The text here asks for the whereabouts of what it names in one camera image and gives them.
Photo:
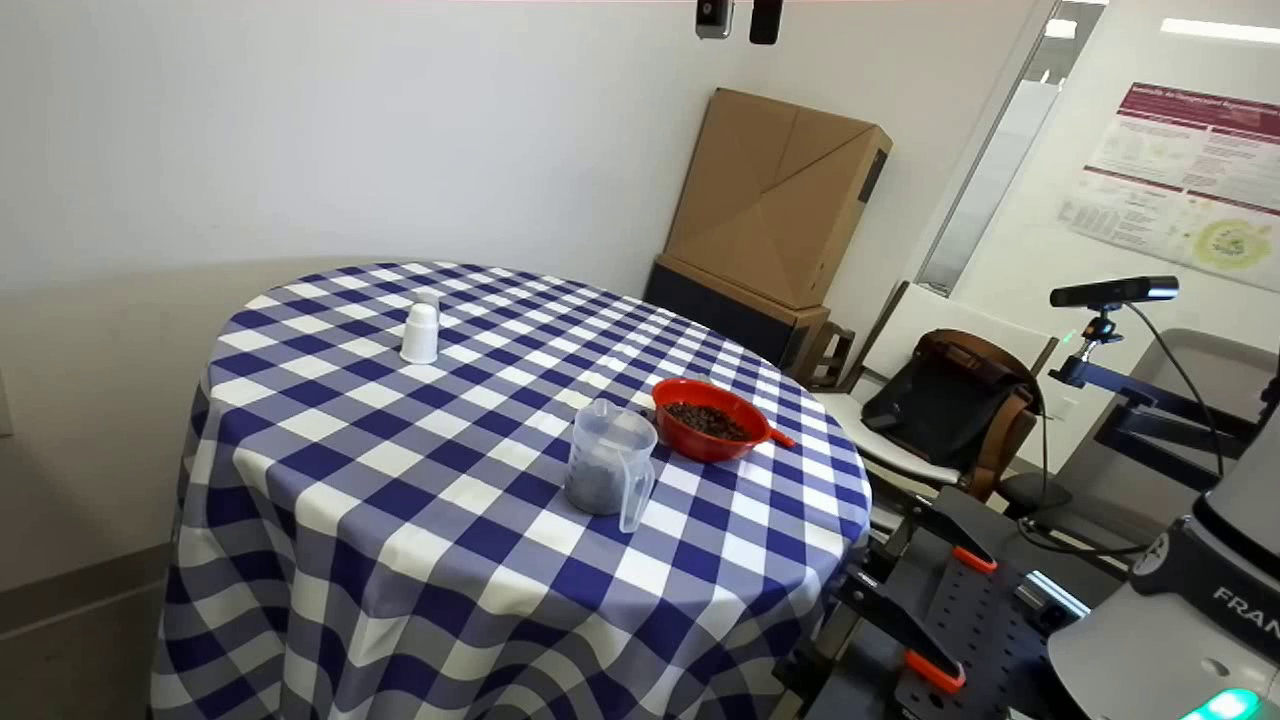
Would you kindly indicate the red handled metal spoon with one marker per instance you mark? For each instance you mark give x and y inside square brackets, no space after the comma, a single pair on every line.
[781,438]

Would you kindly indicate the robot base unit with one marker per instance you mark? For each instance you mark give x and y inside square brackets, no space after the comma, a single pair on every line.
[1192,632]

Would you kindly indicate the red plastic bowl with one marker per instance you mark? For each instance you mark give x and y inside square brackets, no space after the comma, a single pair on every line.
[707,420]

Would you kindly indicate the clear plastic measuring cup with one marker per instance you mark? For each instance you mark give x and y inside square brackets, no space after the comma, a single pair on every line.
[611,460]

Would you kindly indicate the brown cardboard box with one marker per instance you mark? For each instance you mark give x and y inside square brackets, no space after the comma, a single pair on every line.
[775,194]

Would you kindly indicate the small white plastic bottle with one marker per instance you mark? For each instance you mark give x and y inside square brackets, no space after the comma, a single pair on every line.
[422,332]

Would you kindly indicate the blue white checkered tablecloth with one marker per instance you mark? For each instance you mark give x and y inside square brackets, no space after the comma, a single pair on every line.
[360,536]

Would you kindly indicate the black orange clamp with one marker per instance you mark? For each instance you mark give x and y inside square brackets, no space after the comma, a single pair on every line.
[927,657]

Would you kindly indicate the black brown bag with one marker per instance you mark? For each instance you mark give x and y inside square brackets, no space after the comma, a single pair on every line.
[951,392]

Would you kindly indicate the black camera on stand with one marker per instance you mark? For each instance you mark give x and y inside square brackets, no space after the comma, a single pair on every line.
[1115,292]

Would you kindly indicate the wall poster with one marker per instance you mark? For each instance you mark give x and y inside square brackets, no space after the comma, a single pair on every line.
[1188,179]

